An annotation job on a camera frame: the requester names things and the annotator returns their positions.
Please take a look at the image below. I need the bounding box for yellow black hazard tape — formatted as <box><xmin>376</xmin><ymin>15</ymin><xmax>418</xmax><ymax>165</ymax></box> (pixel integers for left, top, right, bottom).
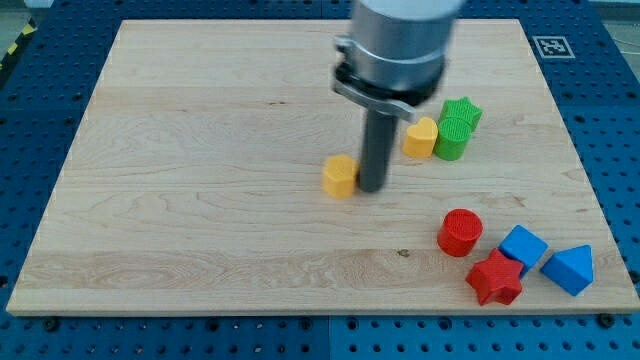
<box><xmin>1</xmin><ymin>17</ymin><xmax>38</xmax><ymax>74</ymax></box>

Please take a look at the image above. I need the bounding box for light wooden board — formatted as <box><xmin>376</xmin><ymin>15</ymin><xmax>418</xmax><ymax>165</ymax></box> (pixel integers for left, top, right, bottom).
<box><xmin>7</xmin><ymin>19</ymin><xmax>639</xmax><ymax>317</ymax></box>

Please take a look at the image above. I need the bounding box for blue cube block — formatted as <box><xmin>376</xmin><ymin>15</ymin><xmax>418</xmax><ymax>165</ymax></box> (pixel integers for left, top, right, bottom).
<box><xmin>498</xmin><ymin>225</ymin><xmax>549</xmax><ymax>278</ymax></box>

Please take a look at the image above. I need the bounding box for red star block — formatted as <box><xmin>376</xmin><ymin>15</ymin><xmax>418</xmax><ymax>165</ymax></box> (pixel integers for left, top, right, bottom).
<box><xmin>465</xmin><ymin>248</ymin><xmax>524</xmax><ymax>306</ymax></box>

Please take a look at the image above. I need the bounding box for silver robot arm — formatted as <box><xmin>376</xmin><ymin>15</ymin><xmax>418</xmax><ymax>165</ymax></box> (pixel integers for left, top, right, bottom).
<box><xmin>332</xmin><ymin>0</ymin><xmax>465</xmax><ymax>193</ymax></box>

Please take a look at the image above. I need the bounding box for red cylinder block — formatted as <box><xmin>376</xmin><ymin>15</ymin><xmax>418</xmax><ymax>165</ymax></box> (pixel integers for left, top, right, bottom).
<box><xmin>437</xmin><ymin>208</ymin><xmax>484</xmax><ymax>257</ymax></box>

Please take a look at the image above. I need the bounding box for yellow heart block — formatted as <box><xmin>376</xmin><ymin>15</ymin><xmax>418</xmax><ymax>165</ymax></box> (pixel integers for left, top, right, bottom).
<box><xmin>402</xmin><ymin>117</ymin><xmax>439</xmax><ymax>159</ymax></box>

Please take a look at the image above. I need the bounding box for white fiducial marker tag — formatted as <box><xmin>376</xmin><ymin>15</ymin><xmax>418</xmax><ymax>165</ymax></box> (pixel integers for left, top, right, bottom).
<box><xmin>532</xmin><ymin>35</ymin><xmax>575</xmax><ymax>59</ymax></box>

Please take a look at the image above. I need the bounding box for green star block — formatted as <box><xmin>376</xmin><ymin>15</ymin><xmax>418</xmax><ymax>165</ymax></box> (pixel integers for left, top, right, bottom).
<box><xmin>439</xmin><ymin>97</ymin><xmax>483</xmax><ymax>132</ymax></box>

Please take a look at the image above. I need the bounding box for yellow hexagon block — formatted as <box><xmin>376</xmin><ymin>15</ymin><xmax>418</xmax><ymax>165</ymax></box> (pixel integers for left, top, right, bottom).
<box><xmin>322</xmin><ymin>154</ymin><xmax>359</xmax><ymax>199</ymax></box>

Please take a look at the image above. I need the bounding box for green cylinder block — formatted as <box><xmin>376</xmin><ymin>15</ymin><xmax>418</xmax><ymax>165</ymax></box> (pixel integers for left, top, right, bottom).
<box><xmin>434</xmin><ymin>118</ymin><xmax>472</xmax><ymax>161</ymax></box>

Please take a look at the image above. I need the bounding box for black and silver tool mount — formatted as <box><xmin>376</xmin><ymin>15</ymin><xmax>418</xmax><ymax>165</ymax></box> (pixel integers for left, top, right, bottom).
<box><xmin>332</xmin><ymin>35</ymin><xmax>445</xmax><ymax>121</ymax></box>

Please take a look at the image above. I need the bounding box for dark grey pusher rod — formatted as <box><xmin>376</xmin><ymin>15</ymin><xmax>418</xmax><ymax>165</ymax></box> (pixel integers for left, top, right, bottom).
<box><xmin>358</xmin><ymin>109</ymin><xmax>398</xmax><ymax>193</ymax></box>

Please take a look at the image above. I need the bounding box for blue triangle block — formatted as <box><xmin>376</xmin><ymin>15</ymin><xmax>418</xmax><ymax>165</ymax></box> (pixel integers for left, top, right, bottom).
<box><xmin>540</xmin><ymin>245</ymin><xmax>594</xmax><ymax>296</ymax></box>

